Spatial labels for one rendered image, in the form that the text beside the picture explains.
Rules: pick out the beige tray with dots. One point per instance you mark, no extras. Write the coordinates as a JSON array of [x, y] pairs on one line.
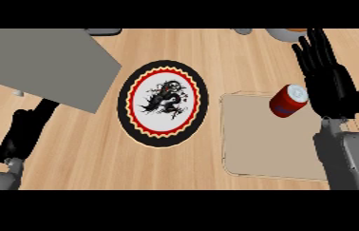
[[269, 136]]

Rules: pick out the small pale knob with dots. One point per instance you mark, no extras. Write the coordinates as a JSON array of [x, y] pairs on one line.
[[17, 92]]

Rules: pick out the small grey object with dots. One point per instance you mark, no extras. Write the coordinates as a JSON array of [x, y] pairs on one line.
[[243, 31]]

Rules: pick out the red soda can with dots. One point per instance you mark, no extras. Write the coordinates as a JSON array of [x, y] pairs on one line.
[[289, 101]]

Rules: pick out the dark grey object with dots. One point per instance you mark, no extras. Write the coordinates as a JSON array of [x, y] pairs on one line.
[[104, 31]]

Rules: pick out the flat grey door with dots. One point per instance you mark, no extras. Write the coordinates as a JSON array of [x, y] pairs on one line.
[[51, 67]]

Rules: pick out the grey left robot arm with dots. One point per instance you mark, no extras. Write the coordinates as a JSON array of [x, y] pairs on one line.
[[11, 174]]

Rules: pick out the black red dragon plate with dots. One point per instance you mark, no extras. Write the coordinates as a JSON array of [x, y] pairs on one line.
[[162, 103]]

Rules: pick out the grey bowl with orange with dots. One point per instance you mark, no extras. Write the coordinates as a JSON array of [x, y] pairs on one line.
[[287, 34]]

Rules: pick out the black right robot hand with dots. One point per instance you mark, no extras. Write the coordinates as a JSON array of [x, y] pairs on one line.
[[327, 86]]

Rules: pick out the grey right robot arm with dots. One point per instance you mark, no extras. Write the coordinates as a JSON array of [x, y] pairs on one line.
[[339, 155]]

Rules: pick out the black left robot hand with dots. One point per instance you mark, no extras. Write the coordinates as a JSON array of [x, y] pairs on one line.
[[26, 127]]

